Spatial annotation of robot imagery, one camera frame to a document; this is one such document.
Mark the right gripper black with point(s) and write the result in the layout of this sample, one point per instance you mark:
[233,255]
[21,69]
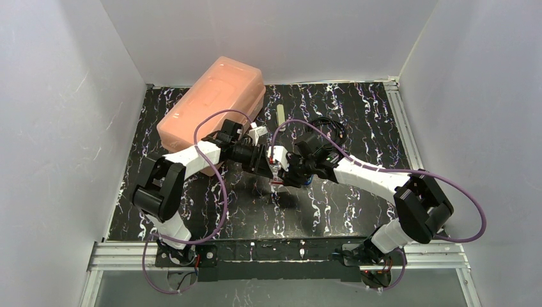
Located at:
[292,170]

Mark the blue stapler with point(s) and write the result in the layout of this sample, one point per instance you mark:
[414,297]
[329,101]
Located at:
[308,180]

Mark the red white staple box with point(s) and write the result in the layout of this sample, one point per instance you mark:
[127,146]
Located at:
[277,176]

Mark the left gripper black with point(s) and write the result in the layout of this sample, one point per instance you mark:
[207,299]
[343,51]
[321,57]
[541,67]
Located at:
[260,160]

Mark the beige small stapler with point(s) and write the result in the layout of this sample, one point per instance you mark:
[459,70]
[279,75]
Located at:
[280,114]

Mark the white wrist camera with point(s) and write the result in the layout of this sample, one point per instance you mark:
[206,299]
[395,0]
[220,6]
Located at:
[256,132]
[278,155]

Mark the aluminium frame rail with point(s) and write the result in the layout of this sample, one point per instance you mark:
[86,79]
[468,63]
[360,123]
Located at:
[133,256]
[404,127]

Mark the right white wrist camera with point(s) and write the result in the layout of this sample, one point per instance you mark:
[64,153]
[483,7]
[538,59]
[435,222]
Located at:
[278,155]

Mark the aluminium frame rail right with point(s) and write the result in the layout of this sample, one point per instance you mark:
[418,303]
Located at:
[404,127]

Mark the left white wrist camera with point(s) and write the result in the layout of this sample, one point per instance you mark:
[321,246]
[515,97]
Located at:
[256,132]

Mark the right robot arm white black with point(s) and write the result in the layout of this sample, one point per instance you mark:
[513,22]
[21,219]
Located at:
[379,182]

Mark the pink plastic storage box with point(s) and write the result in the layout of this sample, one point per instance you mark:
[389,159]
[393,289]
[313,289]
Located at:
[227,84]

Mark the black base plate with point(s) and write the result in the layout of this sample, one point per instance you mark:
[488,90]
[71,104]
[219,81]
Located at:
[342,266]

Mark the aluminium frame rail front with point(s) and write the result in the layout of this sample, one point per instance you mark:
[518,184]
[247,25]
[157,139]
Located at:
[133,256]

